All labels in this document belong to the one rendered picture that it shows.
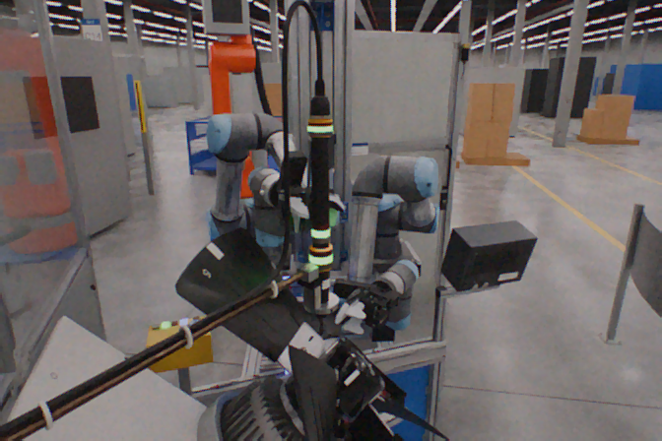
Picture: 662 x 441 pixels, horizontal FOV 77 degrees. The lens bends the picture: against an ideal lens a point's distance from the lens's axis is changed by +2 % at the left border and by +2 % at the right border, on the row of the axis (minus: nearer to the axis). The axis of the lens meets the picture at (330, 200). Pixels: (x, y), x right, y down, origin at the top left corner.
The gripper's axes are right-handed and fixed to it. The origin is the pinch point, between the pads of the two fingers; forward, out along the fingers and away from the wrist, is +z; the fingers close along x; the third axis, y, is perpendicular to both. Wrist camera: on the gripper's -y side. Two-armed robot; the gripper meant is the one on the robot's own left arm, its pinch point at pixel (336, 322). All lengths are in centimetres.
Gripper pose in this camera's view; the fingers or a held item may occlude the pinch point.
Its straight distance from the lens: 101.2
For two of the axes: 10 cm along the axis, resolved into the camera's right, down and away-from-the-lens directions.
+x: -0.8, 9.3, 3.5
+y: 8.1, 2.7, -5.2
